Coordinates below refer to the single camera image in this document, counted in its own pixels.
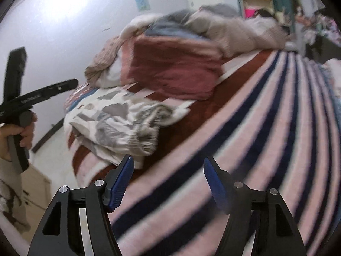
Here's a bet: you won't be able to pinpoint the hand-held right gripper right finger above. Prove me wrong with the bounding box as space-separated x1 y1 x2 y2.
203 156 307 256

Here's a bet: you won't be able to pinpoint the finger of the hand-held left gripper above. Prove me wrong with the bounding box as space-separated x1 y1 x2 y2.
45 79 79 96

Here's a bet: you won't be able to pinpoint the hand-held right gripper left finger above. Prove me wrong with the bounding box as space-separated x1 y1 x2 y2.
28 154 135 256

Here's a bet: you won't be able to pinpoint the white grey-patched pants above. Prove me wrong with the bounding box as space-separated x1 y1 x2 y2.
63 88 191 170

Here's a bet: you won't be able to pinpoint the person's left forearm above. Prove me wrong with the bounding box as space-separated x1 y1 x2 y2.
0 157 31 232

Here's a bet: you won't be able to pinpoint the person's left hand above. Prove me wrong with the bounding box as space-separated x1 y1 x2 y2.
0 111 38 163

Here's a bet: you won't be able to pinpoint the striped printed blanket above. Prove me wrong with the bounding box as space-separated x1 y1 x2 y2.
65 49 341 256

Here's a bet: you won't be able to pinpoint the wooden nightstand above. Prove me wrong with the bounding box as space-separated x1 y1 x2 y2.
21 163 52 243

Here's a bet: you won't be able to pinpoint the red folded quilt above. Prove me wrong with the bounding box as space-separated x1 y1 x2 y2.
85 36 225 102

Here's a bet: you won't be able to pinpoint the beige duvet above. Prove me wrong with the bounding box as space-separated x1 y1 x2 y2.
120 4 291 58

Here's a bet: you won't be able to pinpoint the black cloth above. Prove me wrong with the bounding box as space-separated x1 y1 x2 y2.
254 9 280 24

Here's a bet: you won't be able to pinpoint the cluttered dark desk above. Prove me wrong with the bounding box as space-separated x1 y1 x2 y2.
293 5 341 67

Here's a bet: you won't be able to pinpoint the teal curtain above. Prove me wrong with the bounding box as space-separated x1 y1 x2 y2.
270 0 297 32

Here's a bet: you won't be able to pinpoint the blue wall poster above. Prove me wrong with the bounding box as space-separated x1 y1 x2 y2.
134 0 151 11

